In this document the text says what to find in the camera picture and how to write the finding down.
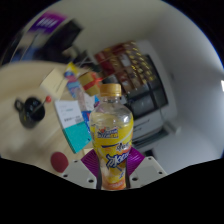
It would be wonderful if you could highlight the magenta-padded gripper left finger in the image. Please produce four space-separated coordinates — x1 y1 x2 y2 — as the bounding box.
59 148 102 190

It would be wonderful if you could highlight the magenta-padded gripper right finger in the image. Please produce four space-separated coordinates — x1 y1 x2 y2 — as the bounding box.
125 147 168 190

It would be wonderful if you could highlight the yellow-labelled drink bottle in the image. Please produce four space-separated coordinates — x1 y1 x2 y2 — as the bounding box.
89 83 135 191

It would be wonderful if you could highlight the flat round red coaster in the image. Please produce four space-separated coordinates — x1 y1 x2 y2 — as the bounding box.
50 151 70 173

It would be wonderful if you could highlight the teal notebook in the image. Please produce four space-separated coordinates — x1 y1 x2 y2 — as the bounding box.
62 120 93 154

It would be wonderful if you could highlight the white printed booklet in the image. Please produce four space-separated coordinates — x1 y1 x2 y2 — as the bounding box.
54 99 85 130

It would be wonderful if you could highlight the black mug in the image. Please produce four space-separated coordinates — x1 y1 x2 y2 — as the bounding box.
13 96 47 129

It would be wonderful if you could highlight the black-framed glass door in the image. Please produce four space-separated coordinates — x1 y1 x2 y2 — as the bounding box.
123 54 169 118

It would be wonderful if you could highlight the red-tipped stirring stick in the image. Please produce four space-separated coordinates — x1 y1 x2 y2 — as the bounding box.
31 95 53 116

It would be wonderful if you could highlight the blue printed pamphlet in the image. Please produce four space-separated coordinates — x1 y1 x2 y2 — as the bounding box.
64 61 83 99

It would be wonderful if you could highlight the yellow gift box red ribbon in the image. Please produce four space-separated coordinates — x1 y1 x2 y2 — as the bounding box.
77 71 104 97

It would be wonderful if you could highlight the small cream envelope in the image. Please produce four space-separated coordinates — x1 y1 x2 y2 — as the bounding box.
39 68 69 100

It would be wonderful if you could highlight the wooden shelf unit with trophies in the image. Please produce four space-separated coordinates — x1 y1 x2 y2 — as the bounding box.
94 40 158 88

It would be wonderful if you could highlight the black office chair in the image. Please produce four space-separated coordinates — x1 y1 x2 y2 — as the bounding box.
43 19 84 64

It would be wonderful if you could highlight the purple sign board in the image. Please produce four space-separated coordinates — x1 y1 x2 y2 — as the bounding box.
28 11 68 34

